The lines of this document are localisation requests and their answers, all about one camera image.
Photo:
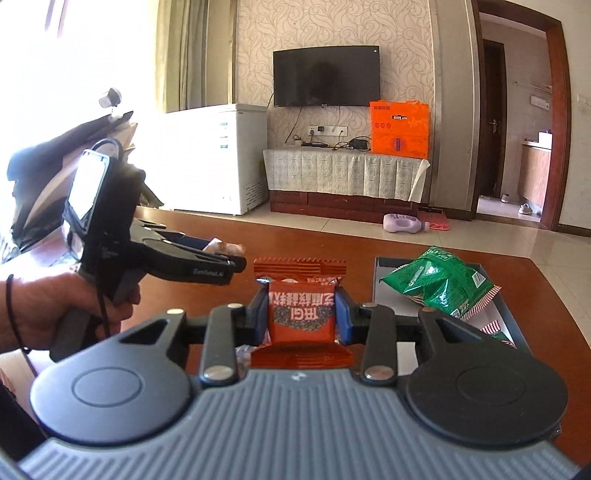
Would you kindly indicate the clear nut snack packet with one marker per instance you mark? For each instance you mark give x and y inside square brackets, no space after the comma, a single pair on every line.
[226,248]

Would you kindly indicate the red green striped snack bag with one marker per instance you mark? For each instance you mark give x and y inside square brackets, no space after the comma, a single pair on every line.
[498,334]

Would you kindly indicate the metal towel rail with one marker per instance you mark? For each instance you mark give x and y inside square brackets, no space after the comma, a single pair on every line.
[531,85]

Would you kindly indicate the dark cloth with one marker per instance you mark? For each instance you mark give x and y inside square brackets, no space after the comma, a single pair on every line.
[16,424]

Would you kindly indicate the person's left hand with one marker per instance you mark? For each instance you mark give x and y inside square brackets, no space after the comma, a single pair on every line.
[46,309]

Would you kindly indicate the white wall box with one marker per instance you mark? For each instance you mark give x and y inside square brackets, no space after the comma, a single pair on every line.
[539,102]

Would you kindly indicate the person's left forearm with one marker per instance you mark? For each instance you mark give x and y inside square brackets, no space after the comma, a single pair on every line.
[3,318]

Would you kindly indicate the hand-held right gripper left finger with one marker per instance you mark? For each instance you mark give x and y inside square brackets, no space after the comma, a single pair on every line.
[258,314]

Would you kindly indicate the purple plastic bottle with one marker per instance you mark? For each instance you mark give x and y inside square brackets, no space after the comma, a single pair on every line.
[401,223]

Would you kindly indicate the white wall socket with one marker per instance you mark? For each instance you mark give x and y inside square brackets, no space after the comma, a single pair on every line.
[325,130]

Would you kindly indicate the pink plastic dustpan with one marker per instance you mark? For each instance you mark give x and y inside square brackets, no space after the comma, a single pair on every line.
[436,224]

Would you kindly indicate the wooden kitchen cabinet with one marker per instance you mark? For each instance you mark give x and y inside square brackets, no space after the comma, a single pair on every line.
[533,170]

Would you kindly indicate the large green snack bag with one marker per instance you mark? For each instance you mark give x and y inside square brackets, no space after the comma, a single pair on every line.
[438,281]

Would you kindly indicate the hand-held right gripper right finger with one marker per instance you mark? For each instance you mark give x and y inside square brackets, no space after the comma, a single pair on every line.
[345,316]

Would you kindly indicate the orange gift box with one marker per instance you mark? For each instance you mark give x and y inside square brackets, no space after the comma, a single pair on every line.
[399,129]

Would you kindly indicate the dark wooden door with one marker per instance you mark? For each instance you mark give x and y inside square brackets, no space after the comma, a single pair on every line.
[493,115]

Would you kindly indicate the dark electric scooter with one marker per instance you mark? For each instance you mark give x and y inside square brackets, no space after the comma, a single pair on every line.
[46,152]

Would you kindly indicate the red sesame snack packet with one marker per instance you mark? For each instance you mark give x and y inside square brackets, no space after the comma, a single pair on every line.
[300,318]

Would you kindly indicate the grey box tray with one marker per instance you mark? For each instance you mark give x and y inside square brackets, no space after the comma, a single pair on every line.
[508,332]

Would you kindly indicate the black flat television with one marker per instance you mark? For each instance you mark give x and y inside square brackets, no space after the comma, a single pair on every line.
[323,76]

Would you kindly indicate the cabinet with white cloth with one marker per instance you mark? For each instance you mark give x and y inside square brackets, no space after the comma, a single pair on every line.
[341,170]

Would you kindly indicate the wooden door frame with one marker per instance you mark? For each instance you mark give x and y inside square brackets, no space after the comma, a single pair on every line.
[561,115]

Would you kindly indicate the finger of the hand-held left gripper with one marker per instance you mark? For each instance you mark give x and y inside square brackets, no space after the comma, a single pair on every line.
[238,265]
[182,240]

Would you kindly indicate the black set-top box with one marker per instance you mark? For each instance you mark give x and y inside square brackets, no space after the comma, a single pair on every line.
[314,145]

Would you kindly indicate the white chest freezer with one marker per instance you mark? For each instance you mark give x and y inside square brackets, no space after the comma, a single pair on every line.
[207,157]

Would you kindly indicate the wooden tv cabinet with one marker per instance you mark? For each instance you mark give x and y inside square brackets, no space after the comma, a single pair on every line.
[341,203]

